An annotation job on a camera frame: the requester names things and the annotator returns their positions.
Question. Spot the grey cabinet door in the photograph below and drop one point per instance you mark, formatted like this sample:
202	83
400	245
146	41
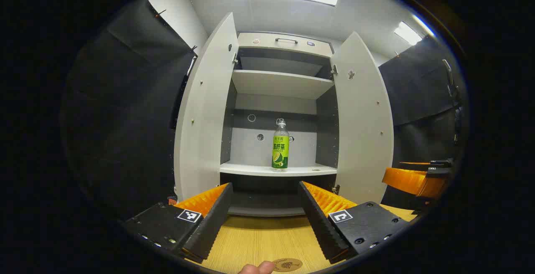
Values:
363	131
205	119

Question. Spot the green label plastic bottle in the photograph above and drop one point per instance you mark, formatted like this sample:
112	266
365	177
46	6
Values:
280	152

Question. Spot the grey cabinet drawer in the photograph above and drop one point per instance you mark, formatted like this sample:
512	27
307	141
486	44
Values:
263	44

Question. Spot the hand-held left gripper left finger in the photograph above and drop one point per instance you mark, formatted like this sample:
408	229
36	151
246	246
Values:
213	224

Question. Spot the black backdrop cloth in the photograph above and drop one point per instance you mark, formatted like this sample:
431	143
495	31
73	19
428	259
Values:
117	111

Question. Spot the round cork coaster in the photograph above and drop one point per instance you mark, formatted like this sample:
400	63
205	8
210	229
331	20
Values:
288	265

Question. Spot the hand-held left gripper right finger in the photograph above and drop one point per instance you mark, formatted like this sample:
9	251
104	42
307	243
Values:
319	224

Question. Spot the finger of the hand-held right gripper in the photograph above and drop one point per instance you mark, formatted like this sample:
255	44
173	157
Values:
405	182
439	163

